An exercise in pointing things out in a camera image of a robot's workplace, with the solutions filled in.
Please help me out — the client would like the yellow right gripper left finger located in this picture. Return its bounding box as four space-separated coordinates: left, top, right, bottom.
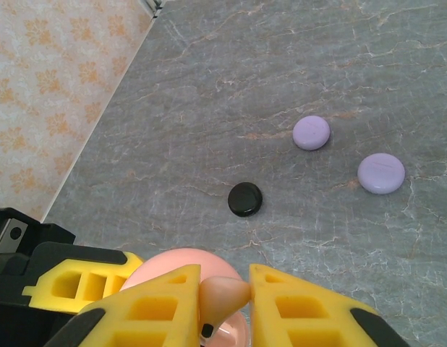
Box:
46 263 203 347

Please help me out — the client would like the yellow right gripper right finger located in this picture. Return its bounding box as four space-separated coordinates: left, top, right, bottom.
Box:
247 263 412 347

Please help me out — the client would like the pink earbud charging case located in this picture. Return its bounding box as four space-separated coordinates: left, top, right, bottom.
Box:
120 247 253 347

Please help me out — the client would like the pink wireless earbud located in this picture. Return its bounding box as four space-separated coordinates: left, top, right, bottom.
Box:
200 275 254 326

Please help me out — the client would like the black earbud charging case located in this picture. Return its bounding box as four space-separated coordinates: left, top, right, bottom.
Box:
227 181 264 218

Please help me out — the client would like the purple earbud charging case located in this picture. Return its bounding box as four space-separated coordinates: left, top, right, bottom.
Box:
357 153 406 195
292 115 332 151

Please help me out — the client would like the aluminium frame post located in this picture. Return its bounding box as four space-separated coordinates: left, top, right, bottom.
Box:
138 0 166 19

